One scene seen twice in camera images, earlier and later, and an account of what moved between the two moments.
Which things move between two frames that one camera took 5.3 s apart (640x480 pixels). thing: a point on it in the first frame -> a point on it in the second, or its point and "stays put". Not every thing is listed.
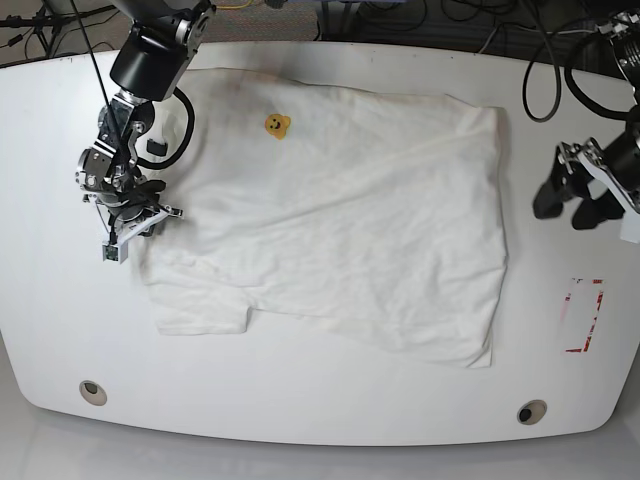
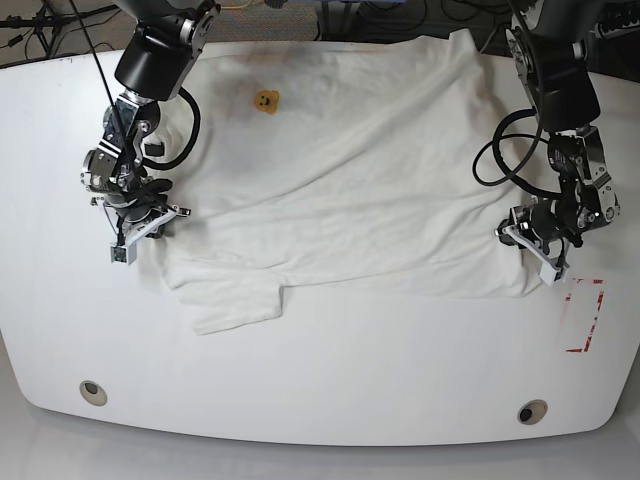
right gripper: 619,164 -> 546,223
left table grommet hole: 93,392 stays put
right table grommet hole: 531,411 stays put
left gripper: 126,217 stays put
